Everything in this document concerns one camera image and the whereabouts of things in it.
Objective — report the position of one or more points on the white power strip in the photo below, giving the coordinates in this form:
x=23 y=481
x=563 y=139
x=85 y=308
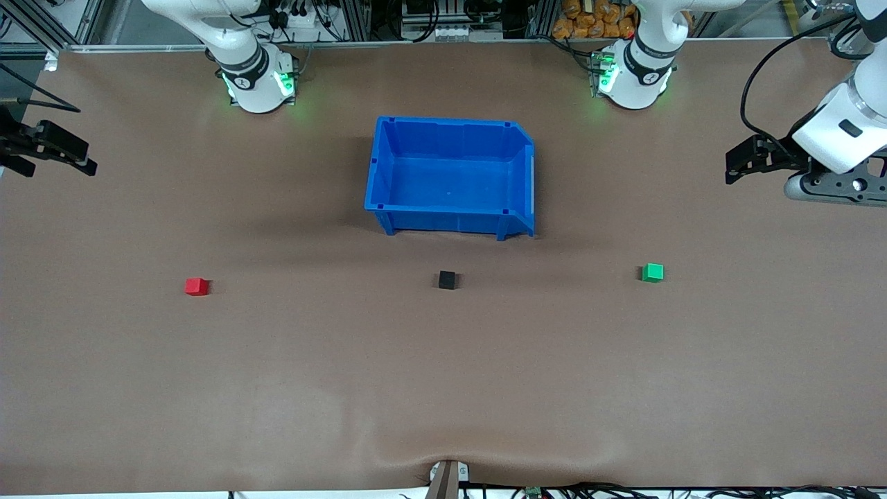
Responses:
x=299 y=21

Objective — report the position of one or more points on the small green cube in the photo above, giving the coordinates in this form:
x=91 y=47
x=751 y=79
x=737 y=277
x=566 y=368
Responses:
x=652 y=272

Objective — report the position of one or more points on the brown table mat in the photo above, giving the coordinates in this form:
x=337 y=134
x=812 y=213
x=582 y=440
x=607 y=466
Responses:
x=443 y=360

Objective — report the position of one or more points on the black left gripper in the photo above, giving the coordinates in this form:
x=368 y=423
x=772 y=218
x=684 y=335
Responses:
x=784 y=156

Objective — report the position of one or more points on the small black cube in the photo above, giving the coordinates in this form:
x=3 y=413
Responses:
x=447 y=280

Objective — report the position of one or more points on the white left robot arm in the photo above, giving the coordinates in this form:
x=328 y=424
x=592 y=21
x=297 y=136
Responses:
x=641 y=69

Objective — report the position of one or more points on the brown metal table clamp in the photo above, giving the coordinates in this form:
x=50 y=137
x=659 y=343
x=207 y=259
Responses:
x=448 y=479

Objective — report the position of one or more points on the blue plastic storage bin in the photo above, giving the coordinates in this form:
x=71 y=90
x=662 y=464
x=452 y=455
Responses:
x=450 y=180

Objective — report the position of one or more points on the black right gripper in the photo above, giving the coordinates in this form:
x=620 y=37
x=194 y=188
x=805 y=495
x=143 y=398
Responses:
x=15 y=143

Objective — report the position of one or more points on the small red cube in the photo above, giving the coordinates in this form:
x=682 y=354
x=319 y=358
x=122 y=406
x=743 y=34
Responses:
x=196 y=286

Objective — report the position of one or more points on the orange snack bags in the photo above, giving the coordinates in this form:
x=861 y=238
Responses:
x=596 y=19

